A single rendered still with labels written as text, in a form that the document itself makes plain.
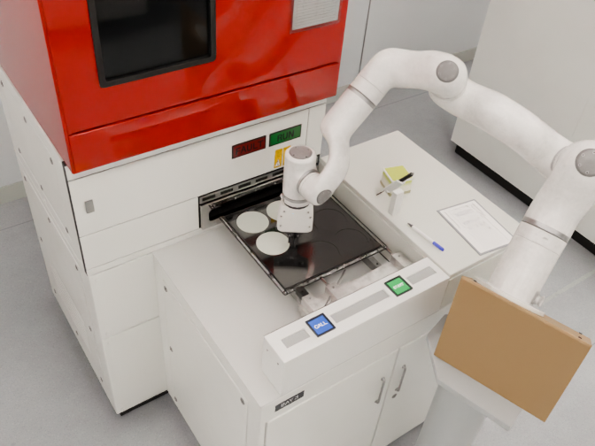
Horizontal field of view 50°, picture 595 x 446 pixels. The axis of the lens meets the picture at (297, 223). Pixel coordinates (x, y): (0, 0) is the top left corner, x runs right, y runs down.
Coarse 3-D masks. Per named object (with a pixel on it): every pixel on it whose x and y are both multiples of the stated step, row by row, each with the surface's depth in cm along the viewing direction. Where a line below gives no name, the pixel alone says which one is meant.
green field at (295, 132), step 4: (292, 128) 198; (296, 128) 199; (280, 132) 196; (284, 132) 197; (288, 132) 198; (292, 132) 199; (296, 132) 200; (272, 136) 195; (276, 136) 196; (280, 136) 197; (284, 136) 198; (288, 136) 199; (292, 136) 200; (296, 136) 201; (272, 140) 196; (276, 140) 197; (280, 140) 198; (284, 140) 199; (272, 144) 197
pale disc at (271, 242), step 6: (264, 234) 194; (270, 234) 194; (276, 234) 194; (258, 240) 192; (264, 240) 192; (270, 240) 192; (276, 240) 192; (282, 240) 192; (258, 246) 190; (264, 246) 190; (270, 246) 190; (276, 246) 190; (282, 246) 190; (288, 246) 190; (264, 252) 188; (270, 252) 188; (276, 252) 188; (282, 252) 188
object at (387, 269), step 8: (368, 272) 188; (376, 272) 188; (384, 272) 188; (392, 272) 189; (352, 280) 185; (360, 280) 185; (368, 280) 186; (376, 280) 186; (344, 288) 182; (352, 288) 182; (320, 296) 179; (304, 312) 175
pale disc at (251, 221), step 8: (240, 216) 199; (248, 216) 199; (256, 216) 199; (264, 216) 200; (240, 224) 196; (248, 224) 196; (256, 224) 197; (264, 224) 197; (248, 232) 194; (256, 232) 194
